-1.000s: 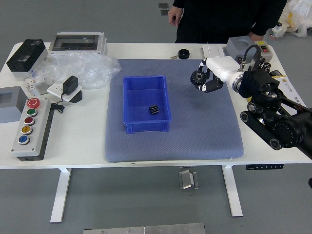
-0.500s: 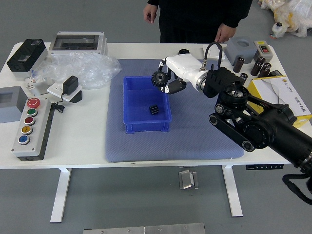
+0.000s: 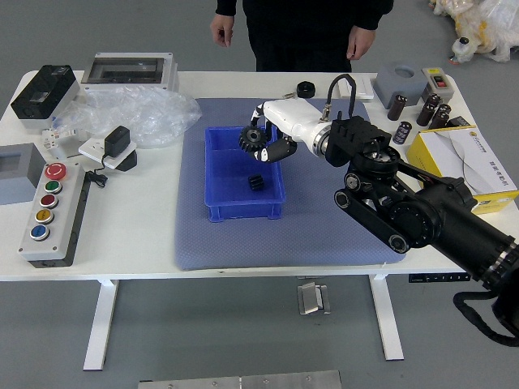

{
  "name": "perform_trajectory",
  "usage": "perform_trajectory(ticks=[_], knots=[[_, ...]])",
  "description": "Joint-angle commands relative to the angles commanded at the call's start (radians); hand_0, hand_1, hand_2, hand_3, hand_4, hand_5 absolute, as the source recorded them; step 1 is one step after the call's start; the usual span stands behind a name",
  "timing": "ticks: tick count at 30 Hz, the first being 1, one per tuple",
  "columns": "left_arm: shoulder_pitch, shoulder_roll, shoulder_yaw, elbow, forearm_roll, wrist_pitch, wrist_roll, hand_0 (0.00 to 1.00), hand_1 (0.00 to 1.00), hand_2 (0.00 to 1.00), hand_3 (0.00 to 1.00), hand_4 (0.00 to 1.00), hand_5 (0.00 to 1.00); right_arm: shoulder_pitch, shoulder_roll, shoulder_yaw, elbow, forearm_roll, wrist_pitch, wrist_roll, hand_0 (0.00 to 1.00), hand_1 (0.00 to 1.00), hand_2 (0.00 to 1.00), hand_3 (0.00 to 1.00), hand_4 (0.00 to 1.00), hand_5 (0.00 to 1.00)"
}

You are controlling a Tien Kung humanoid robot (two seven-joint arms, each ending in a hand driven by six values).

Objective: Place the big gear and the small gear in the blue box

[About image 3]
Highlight grey push-button control box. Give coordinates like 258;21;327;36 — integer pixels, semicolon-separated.
17;162;91;269

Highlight person's left hand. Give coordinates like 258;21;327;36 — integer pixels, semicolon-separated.
346;24;380;62

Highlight plastic-wrapped bundle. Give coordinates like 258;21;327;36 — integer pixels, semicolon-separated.
429;0;519;64

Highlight big black gear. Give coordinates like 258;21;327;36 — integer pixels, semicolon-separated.
238;124;269;154

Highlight black table control panel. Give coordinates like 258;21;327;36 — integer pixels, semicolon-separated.
408;273;474;284

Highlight grey metal plate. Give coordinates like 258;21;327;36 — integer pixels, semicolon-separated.
137;370;342;389

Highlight person's right hand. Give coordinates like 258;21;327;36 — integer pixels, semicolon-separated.
209;14;236;49

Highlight clear plastic bag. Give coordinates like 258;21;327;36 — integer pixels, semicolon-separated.
52;85;203;149

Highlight white cable connectors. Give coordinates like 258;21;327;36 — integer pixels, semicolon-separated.
41;127;80;147

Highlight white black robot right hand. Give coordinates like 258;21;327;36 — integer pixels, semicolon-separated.
245;99;330;163

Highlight black capacitor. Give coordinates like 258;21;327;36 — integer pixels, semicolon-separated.
393;120;414;146

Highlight grey red-black button switch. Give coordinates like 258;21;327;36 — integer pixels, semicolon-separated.
421;66;457;102

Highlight black box with white base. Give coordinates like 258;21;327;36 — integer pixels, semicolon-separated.
10;65;81;131

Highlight grey enclosure with clear window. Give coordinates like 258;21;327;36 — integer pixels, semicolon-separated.
80;51;180;93

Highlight black adapter cord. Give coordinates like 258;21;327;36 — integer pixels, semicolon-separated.
83;153;109;188

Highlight white wall switch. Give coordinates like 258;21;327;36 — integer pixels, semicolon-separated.
338;75;375;100

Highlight white table leg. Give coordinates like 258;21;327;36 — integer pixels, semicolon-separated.
368;274;405;361
83;279;119;372

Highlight blue plastic box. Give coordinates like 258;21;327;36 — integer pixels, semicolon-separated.
204;126;287;223

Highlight white power socket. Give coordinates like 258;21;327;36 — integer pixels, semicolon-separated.
78;136;139;173

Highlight grey box with window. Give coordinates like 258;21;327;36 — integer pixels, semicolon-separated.
0;143;45;206

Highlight metal floor bracket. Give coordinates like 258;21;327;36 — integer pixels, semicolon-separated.
297;282;332;316

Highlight person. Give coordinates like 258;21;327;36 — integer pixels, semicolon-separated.
215;0;394;73

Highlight grey block with round hole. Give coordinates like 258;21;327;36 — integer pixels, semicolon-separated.
373;62;429;109

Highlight blue-grey padded mat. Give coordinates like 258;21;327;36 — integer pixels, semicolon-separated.
174;97;407;271

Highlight black power adapter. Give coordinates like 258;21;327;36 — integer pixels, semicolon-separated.
104;125;131;157

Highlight yellow white cardboard box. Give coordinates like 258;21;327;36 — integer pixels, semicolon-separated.
406;126;519;216

